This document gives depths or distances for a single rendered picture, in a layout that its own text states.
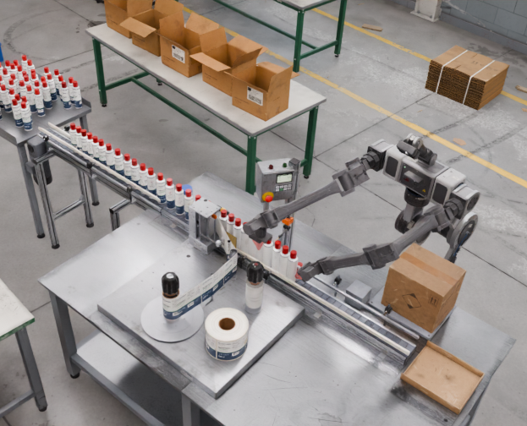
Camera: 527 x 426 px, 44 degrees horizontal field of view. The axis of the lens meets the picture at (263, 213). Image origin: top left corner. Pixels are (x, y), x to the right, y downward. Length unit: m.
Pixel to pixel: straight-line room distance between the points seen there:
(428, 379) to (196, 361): 1.09
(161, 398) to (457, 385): 1.59
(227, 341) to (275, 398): 0.33
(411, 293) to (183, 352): 1.14
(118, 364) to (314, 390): 1.33
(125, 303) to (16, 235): 2.02
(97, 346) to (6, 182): 2.16
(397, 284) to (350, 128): 3.24
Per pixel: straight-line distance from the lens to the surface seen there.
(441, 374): 3.30
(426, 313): 3.36
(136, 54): 5.82
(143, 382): 3.89
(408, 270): 3.31
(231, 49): 5.42
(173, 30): 5.64
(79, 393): 4.18
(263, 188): 3.25
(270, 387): 3.11
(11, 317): 3.56
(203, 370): 3.10
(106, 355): 4.04
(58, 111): 4.91
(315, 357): 3.24
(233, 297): 3.39
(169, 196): 3.84
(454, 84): 7.11
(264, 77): 5.12
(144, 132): 6.21
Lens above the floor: 3.37
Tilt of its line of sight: 40 degrees down
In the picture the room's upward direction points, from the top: 4 degrees clockwise
